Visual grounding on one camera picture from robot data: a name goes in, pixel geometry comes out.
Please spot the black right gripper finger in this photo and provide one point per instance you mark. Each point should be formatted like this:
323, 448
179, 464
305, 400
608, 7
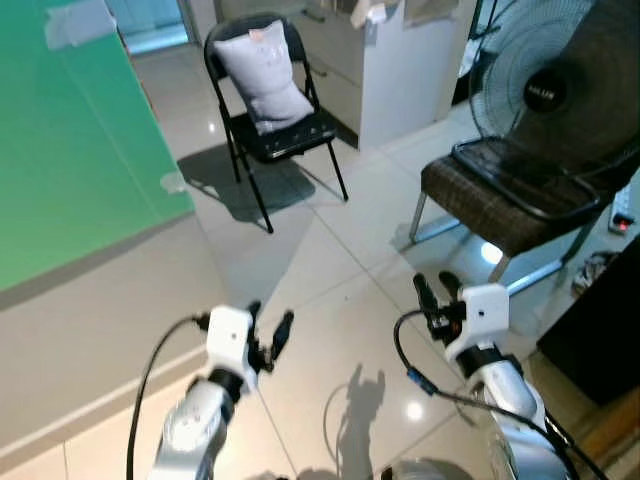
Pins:
451, 284
427, 295

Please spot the white power strip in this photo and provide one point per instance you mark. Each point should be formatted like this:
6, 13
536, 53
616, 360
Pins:
623, 212

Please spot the brown wicker chair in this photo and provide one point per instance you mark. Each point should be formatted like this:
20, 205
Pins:
490, 195

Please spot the clear crumpled tape piece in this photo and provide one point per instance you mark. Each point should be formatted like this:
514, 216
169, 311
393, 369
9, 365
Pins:
78, 25

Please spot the beige paper bag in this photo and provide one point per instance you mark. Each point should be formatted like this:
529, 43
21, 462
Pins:
435, 8

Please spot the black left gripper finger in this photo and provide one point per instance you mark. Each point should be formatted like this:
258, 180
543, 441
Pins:
254, 312
283, 335

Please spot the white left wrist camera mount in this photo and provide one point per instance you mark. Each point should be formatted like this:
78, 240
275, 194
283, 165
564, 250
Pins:
228, 340

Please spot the black folding chair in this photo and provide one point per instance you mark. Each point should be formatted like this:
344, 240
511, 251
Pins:
290, 140

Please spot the black standing fan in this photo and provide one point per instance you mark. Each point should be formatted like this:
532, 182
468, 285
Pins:
560, 80

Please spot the white cabinet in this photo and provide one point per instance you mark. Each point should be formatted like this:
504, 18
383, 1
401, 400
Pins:
400, 80

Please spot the grey pillow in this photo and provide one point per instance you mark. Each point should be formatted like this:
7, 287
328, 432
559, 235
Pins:
265, 75

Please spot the glass door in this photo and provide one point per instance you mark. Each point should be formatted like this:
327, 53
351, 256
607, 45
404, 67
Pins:
150, 20

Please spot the clear corner tape piece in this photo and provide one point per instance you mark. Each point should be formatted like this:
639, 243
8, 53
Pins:
172, 182

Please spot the black cabinet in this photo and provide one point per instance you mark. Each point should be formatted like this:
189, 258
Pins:
600, 330

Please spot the grey right robot leg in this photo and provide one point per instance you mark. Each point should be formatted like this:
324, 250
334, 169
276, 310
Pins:
425, 470

